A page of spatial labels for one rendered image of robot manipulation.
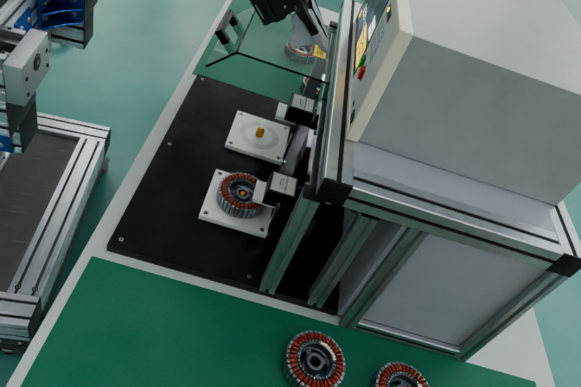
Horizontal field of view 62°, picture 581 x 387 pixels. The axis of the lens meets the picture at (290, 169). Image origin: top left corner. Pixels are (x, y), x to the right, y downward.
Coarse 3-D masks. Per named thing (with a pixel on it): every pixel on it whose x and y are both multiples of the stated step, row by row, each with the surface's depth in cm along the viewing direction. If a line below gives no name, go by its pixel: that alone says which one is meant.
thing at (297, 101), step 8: (296, 96) 119; (304, 96) 120; (280, 104) 122; (288, 104) 120; (296, 104) 117; (304, 104) 118; (312, 104) 119; (280, 112) 119; (288, 112) 117; (296, 112) 116; (304, 112) 116; (312, 112) 116; (280, 120) 119; (288, 120) 118; (296, 120) 117; (304, 120) 117; (312, 120) 118; (312, 128) 118
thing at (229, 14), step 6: (228, 12) 109; (222, 18) 108; (228, 18) 107; (234, 18) 111; (222, 24) 105; (234, 24) 111; (216, 30) 103; (222, 30) 103; (222, 36) 104; (228, 36) 105; (222, 42) 105; (228, 42) 105
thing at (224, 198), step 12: (228, 180) 107; (240, 180) 108; (252, 180) 109; (228, 192) 105; (252, 192) 109; (228, 204) 102; (240, 204) 103; (252, 204) 104; (240, 216) 104; (252, 216) 105
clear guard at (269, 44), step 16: (240, 16) 115; (256, 16) 111; (288, 16) 116; (240, 32) 106; (256, 32) 106; (272, 32) 108; (288, 32) 110; (224, 48) 103; (240, 48) 99; (256, 48) 101; (272, 48) 103; (288, 48) 105; (304, 48) 107; (208, 64) 101; (272, 64) 99; (288, 64) 101; (304, 64) 103; (320, 64) 104; (320, 80) 100
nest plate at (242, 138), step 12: (240, 120) 128; (252, 120) 130; (264, 120) 131; (240, 132) 125; (252, 132) 126; (264, 132) 128; (276, 132) 129; (288, 132) 131; (228, 144) 120; (240, 144) 122; (252, 144) 123; (264, 144) 124; (276, 144) 126; (264, 156) 121; (276, 156) 122
